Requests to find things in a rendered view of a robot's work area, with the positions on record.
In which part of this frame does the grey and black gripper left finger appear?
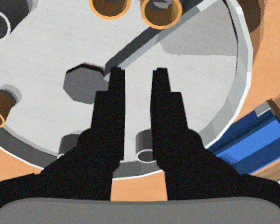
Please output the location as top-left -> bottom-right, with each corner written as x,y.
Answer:
0,67 -> 125,208

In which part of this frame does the grey round turntable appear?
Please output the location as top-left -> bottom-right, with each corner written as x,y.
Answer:
0,0 -> 253,180

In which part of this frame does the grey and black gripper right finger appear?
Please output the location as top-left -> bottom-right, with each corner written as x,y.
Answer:
150,68 -> 280,208

